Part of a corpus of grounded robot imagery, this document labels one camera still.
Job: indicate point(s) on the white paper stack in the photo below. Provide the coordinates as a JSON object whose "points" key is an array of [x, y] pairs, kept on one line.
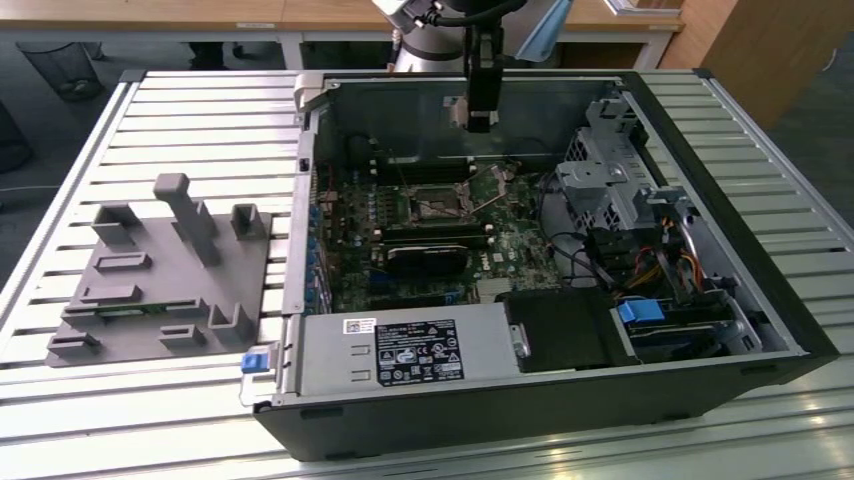
{"points": [[640, 5]]}

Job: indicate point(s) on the silver CPU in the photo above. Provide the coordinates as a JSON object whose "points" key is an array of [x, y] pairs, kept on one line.
{"points": [[455, 112]]}

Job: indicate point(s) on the black RAM slot bank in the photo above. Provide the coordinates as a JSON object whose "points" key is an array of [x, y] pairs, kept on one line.
{"points": [[433, 170], [433, 235]]}

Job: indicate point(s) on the wooden desk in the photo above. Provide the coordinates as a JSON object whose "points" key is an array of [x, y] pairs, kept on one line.
{"points": [[200, 12]]}

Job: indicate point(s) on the black graphics card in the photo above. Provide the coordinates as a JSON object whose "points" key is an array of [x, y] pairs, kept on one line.
{"points": [[427, 260]]}

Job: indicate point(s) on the green motherboard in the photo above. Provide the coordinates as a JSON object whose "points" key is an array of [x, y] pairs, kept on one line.
{"points": [[527, 260]]}

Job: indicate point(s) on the grey metal drive cage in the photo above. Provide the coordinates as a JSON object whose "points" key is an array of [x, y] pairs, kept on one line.
{"points": [[600, 175]]}

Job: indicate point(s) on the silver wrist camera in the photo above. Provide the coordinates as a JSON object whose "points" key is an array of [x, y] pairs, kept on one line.
{"points": [[393, 10]]}

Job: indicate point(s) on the black mesh waste bin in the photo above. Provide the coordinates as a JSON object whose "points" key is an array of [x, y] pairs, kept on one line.
{"points": [[63, 70]]}

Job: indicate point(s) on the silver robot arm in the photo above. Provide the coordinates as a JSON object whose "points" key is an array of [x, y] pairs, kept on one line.
{"points": [[427, 50]]}

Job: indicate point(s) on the wooden cabinet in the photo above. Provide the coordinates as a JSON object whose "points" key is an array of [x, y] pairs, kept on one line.
{"points": [[767, 50]]}

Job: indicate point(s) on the CPU socket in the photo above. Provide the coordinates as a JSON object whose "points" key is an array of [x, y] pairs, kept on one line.
{"points": [[433, 205]]}

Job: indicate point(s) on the silver chipset heatsink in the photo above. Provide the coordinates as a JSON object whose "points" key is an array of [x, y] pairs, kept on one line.
{"points": [[494, 289]]}

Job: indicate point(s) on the grey power supply unit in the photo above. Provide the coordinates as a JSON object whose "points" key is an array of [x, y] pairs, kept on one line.
{"points": [[333, 360]]}

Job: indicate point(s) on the green RAM stick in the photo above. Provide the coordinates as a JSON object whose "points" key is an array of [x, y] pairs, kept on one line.
{"points": [[149, 309]]}

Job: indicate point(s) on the black plastic shroud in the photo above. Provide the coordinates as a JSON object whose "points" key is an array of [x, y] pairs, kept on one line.
{"points": [[567, 330]]}

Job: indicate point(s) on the black PC case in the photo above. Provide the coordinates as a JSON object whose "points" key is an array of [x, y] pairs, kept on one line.
{"points": [[534, 425]]}

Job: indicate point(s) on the blue disk carrier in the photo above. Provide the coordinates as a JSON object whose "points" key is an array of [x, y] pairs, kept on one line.
{"points": [[640, 312]]}

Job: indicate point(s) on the grey parts rack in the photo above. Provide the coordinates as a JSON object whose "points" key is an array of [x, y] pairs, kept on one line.
{"points": [[167, 280]]}

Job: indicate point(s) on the blue case latch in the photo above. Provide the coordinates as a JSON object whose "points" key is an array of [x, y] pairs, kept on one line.
{"points": [[253, 362]]}

